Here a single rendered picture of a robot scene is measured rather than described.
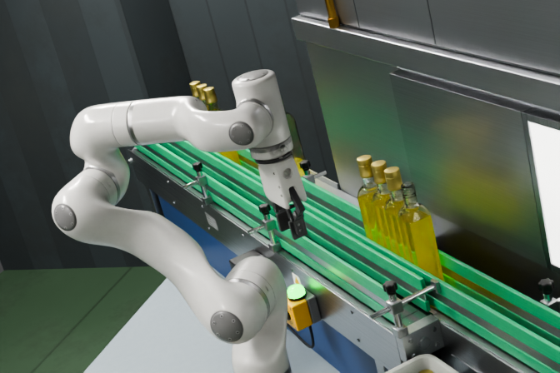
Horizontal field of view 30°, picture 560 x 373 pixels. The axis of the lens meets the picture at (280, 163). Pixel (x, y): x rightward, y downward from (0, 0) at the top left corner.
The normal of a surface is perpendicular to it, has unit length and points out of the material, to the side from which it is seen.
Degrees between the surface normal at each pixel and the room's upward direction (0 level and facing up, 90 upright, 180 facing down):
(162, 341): 0
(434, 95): 90
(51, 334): 0
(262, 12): 90
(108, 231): 110
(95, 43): 90
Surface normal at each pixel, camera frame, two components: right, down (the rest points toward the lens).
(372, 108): -0.87, 0.36
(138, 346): -0.23, -0.91
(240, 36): -0.37, 0.42
